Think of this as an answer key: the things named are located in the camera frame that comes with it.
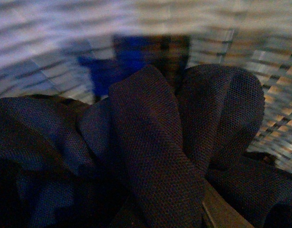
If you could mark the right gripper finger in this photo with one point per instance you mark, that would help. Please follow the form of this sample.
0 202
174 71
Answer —
217 213

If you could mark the dark navy mesh garment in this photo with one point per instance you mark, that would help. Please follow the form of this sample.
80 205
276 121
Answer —
140 157

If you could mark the blue cloth garment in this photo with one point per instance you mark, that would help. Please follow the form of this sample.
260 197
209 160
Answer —
127 55

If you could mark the white wicker laundry basket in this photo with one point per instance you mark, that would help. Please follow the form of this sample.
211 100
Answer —
41 40

